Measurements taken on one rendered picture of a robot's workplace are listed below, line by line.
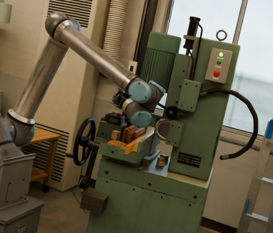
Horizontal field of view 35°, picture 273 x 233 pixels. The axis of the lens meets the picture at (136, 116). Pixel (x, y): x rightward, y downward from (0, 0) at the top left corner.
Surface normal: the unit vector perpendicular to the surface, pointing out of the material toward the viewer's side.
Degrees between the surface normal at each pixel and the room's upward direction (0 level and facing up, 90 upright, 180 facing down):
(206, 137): 90
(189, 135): 90
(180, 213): 90
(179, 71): 90
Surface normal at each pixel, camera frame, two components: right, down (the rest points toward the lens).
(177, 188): -0.25, 0.11
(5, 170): 0.87, 0.26
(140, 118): 0.30, 0.50
